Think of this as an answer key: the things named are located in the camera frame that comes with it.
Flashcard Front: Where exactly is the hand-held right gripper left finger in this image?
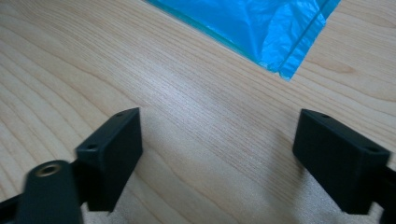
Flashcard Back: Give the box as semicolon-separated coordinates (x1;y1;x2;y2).
75;107;144;214

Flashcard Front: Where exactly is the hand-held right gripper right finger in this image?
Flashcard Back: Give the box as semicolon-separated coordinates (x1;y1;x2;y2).
291;108;392;216

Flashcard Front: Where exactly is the blue plastic bag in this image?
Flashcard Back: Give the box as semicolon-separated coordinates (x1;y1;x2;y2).
144;0;342;82

